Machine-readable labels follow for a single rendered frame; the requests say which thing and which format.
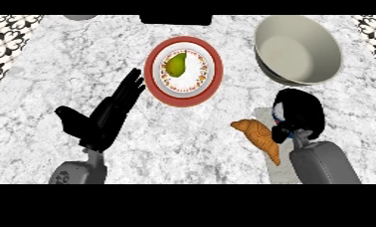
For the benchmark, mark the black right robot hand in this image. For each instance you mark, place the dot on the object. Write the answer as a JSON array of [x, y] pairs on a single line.
[[301, 108]]

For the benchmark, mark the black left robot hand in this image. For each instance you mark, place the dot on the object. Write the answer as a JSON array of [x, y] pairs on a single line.
[[110, 111]]

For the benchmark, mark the blue and white can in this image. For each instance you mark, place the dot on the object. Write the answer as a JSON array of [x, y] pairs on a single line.
[[278, 115]]

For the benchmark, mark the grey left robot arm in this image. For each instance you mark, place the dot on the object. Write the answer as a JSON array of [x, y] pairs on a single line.
[[80, 171]]

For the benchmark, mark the large beige bowl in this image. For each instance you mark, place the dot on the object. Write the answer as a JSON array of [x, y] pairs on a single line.
[[298, 50]]

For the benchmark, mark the pale grey placemat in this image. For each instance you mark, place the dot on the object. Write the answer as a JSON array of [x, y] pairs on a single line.
[[275, 168]]

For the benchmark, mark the brown croissant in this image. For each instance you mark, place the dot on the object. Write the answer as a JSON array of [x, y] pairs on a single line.
[[260, 136]]

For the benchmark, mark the red rimmed white plate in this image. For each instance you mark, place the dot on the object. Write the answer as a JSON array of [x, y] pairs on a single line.
[[183, 71]]

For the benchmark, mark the green pear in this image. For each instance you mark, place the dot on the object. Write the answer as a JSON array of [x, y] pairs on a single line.
[[178, 64]]

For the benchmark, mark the grey round object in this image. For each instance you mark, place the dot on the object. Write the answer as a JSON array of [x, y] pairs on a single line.
[[80, 17]]

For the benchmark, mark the black appliance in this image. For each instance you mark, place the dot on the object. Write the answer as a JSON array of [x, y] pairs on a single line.
[[176, 19]]

